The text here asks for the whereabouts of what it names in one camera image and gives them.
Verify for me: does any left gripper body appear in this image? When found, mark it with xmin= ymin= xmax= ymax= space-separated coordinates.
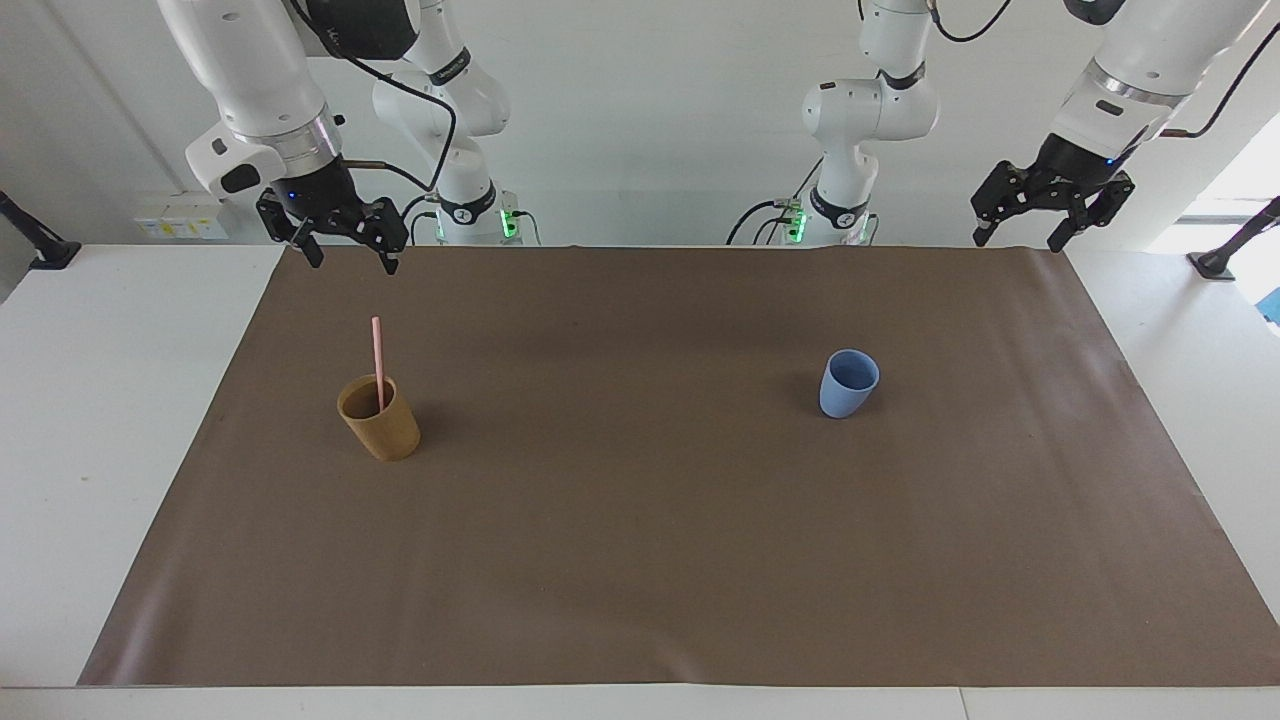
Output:
xmin=1029 ymin=133 xmax=1128 ymax=198

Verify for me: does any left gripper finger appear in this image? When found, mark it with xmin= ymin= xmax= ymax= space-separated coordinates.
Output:
xmin=1046 ymin=176 xmax=1137 ymax=254
xmin=970 ymin=159 xmax=1047 ymax=249

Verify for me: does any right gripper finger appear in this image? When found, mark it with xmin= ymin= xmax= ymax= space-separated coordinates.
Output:
xmin=345 ymin=197 xmax=410 ymax=277
xmin=256 ymin=191 xmax=327 ymax=270

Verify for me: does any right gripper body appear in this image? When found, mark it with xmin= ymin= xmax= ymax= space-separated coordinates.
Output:
xmin=272 ymin=157 xmax=368 ymax=229

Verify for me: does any brown cup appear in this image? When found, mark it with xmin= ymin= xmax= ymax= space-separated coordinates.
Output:
xmin=337 ymin=374 xmax=422 ymax=463

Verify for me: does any blue cup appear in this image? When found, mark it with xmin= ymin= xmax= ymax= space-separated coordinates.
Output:
xmin=819 ymin=349 xmax=881 ymax=419

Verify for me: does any black stand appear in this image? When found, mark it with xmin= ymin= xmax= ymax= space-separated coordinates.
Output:
xmin=0 ymin=189 xmax=82 ymax=271
xmin=1187 ymin=196 xmax=1280 ymax=281

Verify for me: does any black cable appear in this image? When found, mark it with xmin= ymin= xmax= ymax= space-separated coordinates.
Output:
xmin=288 ymin=0 xmax=459 ymax=195
xmin=1162 ymin=25 xmax=1280 ymax=140
xmin=726 ymin=158 xmax=825 ymax=247
xmin=928 ymin=0 xmax=1013 ymax=44
xmin=399 ymin=192 xmax=442 ymax=247

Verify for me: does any white wall socket box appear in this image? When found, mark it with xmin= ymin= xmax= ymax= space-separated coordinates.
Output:
xmin=134 ymin=194 xmax=231 ymax=242

